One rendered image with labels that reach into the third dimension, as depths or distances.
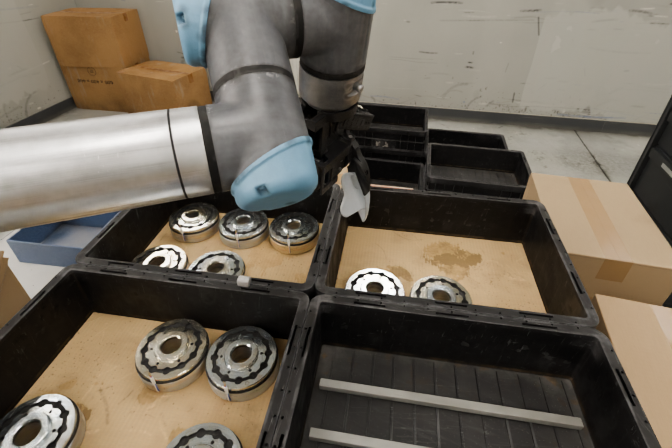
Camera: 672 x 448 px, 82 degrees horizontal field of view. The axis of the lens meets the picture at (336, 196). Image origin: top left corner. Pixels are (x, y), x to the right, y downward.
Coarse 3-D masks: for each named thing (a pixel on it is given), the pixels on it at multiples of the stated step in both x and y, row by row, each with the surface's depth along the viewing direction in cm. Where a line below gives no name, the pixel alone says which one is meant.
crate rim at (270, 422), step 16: (64, 272) 60; (80, 272) 61; (96, 272) 60; (112, 272) 61; (128, 272) 60; (144, 272) 60; (48, 288) 57; (208, 288) 58; (224, 288) 57; (240, 288) 58; (256, 288) 57; (272, 288) 57; (32, 304) 55; (304, 304) 55; (16, 320) 53; (304, 320) 53; (0, 336) 51; (288, 368) 48; (272, 400) 44; (272, 416) 42; (272, 432) 41
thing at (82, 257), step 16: (336, 192) 78; (112, 224) 70; (96, 240) 66; (320, 240) 66; (80, 256) 63; (320, 256) 63; (160, 272) 60; (176, 272) 60; (192, 272) 60; (208, 272) 60; (288, 288) 57; (304, 288) 57
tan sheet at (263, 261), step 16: (320, 224) 86; (160, 240) 81; (176, 240) 81; (208, 240) 81; (192, 256) 77; (240, 256) 77; (256, 256) 77; (272, 256) 77; (288, 256) 77; (304, 256) 77; (256, 272) 74; (272, 272) 74; (288, 272) 74; (304, 272) 74
